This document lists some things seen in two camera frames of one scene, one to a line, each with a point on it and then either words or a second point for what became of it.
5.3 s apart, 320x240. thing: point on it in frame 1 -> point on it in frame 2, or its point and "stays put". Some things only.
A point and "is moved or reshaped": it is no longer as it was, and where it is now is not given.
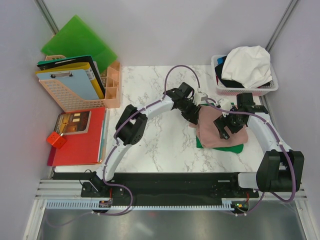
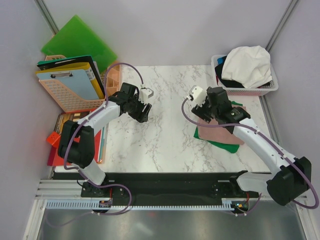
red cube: [55, 140] stays put
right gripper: [221, 122] -> [200, 111]
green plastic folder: [77, 38] stays put
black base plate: [207, 185] stays put
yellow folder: [84, 66] stays put
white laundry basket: [262, 91] stays put
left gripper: [193, 116] -> [140, 116]
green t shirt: [233, 148] is moved or reshaped
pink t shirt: [208, 134] is moved or reshaped
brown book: [73, 122] stays put
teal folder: [104, 120] stays put
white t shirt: [249, 66] stays put
